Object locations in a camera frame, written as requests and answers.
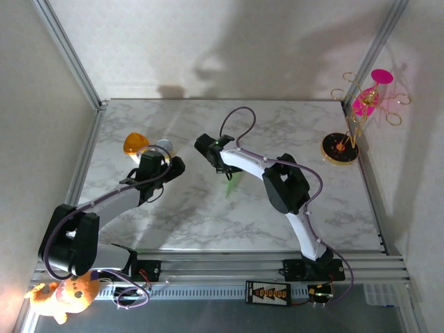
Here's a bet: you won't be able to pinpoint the tin can yellow label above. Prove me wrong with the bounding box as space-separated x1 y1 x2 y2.
155 139 176 164

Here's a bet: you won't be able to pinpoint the white cup orange lid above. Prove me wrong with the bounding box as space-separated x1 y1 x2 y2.
123 132 151 161

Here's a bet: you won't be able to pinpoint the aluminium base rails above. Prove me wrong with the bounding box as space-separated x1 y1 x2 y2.
31 252 416 289

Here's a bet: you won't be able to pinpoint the black orange power board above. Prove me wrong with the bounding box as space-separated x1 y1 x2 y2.
245 280 292 307

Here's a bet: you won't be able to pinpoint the orange plush toy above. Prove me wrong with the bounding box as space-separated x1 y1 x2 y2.
24 270 101 325

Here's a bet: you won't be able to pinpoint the black yellow connector module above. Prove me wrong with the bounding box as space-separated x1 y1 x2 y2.
307 283 334 301

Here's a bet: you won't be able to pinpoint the pink plastic glass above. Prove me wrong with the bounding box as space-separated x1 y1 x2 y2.
351 69 395 118

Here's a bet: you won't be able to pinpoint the clear plastic box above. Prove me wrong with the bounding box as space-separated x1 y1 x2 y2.
362 282 400 308

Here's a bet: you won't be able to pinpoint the aluminium table side rail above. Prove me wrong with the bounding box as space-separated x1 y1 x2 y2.
51 100 110 257
341 100 393 257

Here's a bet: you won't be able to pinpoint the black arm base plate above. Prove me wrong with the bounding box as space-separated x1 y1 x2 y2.
130 259 162 282
282 258 346 282

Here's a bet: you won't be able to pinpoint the red black wire pair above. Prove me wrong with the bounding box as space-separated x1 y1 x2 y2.
137 268 153 289

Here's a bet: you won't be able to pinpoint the gold wire stand black base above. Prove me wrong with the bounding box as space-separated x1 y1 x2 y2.
321 71 413 167

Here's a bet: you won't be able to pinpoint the grey slotted cable duct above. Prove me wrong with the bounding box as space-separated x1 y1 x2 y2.
93 284 313 301

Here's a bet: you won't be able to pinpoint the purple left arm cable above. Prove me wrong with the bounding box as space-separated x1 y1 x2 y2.
43 144 171 310

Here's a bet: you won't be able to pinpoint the aluminium frame post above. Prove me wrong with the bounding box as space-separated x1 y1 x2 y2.
341 0 410 108
33 0 109 111

